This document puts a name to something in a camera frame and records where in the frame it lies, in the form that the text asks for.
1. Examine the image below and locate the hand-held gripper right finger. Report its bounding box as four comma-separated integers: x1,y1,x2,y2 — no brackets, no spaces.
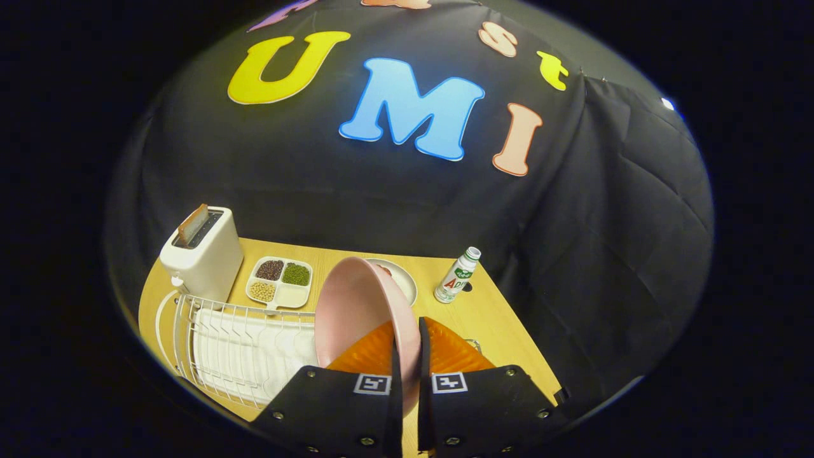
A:
417,316,571,458

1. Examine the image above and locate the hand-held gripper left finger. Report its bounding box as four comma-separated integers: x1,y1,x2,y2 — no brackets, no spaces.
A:
251,320,404,458

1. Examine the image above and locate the pink plate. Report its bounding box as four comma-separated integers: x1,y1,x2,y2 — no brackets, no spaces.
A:
315,256,422,417

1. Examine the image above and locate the white wire dish rack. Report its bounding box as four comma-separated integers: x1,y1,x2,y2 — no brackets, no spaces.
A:
155,289,319,409

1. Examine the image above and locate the white divided dish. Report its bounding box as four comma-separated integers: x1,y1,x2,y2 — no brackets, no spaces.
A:
245,256,314,314

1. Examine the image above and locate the beige plate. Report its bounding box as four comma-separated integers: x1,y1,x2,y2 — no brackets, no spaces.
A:
366,258,418,307

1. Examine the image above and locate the white drip tray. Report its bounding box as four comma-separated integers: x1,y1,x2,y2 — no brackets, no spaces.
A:
193,307,319,401

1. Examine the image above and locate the white green-label drink bottle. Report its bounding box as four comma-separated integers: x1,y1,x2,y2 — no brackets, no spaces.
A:
434,247,482,304

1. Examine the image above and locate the white toaster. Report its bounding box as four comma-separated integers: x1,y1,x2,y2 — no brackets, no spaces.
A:
159,205,244,305

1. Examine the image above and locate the toast slice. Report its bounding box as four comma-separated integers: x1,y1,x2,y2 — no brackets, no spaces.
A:
177,204,209,246

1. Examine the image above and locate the black backdrop cloth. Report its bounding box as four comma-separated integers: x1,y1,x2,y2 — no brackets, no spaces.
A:
105,0,714,420

